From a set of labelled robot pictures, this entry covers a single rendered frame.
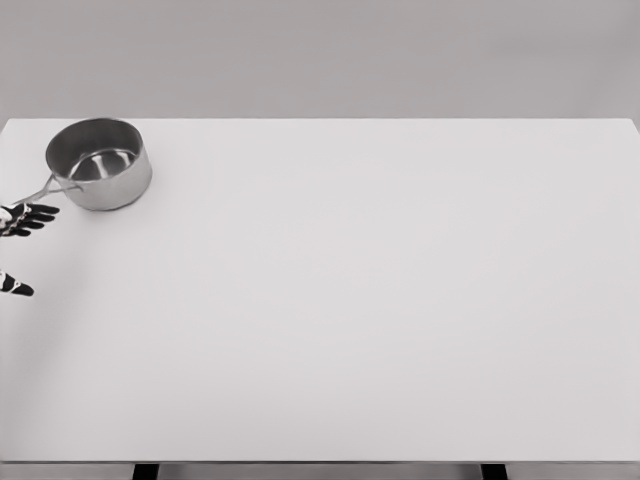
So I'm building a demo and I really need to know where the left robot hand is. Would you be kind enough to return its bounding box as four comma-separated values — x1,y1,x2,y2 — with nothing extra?
0,201,61,298

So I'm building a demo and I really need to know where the steel pot with long handle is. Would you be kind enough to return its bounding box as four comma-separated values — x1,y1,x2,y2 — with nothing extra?
10,117,154,213

